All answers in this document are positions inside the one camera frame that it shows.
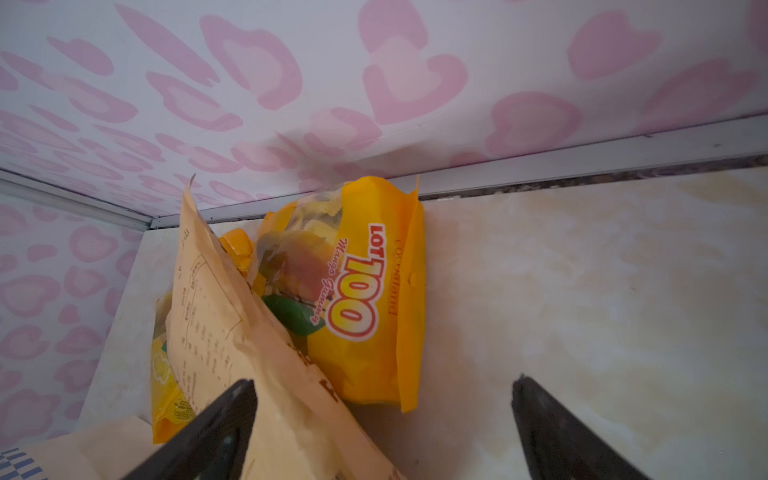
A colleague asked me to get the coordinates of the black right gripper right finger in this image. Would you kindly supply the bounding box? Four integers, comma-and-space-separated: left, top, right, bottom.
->
511, 375, 648, 480

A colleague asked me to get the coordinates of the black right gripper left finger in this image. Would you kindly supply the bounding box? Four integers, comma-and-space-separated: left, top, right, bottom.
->
126, 379, 258, 480

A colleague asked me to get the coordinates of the yellow snack bag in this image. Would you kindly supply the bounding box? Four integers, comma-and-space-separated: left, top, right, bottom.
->
149, 227, 256, 445

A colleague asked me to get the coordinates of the beige paper snack pouch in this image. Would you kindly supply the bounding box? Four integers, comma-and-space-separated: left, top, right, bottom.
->
166, 190, 403, 479

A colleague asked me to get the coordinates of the yellow orange snack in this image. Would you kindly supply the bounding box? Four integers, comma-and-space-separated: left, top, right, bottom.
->
249, 176, 426, 412

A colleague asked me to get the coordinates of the white blue checkered paper bag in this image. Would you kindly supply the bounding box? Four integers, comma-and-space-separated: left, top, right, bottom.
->
1, 416, 160, 480

